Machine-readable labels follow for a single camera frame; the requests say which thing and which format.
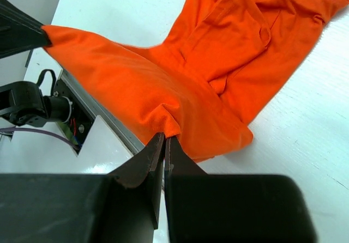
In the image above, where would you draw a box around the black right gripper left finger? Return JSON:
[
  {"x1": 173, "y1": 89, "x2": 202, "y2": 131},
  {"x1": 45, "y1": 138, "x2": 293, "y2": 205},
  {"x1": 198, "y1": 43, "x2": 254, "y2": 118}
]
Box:
[{"x1": 1, "y1": 133, "x2": 165, "y2": 242}]

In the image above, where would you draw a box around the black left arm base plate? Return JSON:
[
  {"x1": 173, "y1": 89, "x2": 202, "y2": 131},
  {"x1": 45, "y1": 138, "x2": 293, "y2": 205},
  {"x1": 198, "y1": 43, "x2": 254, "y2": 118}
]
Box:
[{"x1": 54, "y1": 80, "x2": 94, "y2": 155}]

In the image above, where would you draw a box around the orange t shirt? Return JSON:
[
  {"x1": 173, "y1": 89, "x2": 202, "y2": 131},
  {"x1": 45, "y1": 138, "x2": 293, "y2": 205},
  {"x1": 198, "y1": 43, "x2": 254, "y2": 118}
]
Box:
[{"x1": 43, "y1": 0, "x2": 348, "y2": 162}]

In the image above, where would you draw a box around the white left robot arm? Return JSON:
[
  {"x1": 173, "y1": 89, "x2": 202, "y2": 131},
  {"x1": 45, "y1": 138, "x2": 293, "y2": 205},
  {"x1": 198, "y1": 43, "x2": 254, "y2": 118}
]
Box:
[{"x1": 1, "y1": 0, "x2": 73, "y2": 127}]

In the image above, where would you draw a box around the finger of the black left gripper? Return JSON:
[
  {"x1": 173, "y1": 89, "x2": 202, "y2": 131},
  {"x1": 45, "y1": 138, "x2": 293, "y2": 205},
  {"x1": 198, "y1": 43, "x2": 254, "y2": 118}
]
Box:
[{"x1": 1, "y1": 0, "x2": 51, "y2": 58}]

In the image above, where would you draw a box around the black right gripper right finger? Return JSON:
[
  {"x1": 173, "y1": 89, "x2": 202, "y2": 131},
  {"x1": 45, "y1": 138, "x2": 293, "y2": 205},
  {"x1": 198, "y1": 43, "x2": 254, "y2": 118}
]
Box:
[{"x1": 165, "y1": 138, "x2": 317, "y2": 242}]

